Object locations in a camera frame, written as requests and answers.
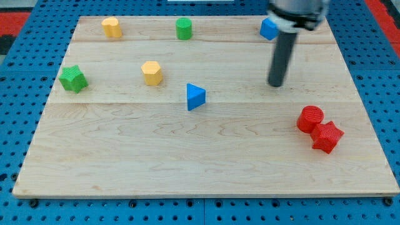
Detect yellow hexagon block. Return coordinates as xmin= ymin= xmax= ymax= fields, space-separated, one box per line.
xmin=141 ymin=61 xmax=163 ymax=86

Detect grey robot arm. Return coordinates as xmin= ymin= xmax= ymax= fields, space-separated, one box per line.
xmin=267 ymin=0 xmax=330 ymax=87

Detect green cylinder block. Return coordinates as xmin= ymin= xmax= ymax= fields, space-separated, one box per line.
xmin=176 ymin=17 xmax=193 ymax=40

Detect green star block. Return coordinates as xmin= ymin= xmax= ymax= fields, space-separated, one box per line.
xmin=59 ymin=65 xmax=88 ymax=93

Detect blue cube block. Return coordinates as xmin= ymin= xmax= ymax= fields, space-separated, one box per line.
xmin=259 ymin=18 xmax=279 ymax=41

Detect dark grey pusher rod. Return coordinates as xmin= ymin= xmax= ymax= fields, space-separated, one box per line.
xmin=267 ymin=31 xmax=298 ymax=88

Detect red star block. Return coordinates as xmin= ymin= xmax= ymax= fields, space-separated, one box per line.
xmin=310 ymin=121 xmax=344 ymax=154

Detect red cylinder block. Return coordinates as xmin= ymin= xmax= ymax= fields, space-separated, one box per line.
xmin=296 ymin=105 xmax=324 ymax=134

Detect wooden board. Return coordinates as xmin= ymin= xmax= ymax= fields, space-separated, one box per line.
xmin=12 ymin=16 xmax=399 ymax=199

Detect yellow heart block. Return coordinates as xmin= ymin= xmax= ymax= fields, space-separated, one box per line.
xmin=101 ymin=16 xmax=123 ymax=38

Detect blue triangle block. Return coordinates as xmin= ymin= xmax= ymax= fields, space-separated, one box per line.
xmin=186 ymin=83 xmax=206 ymax=111

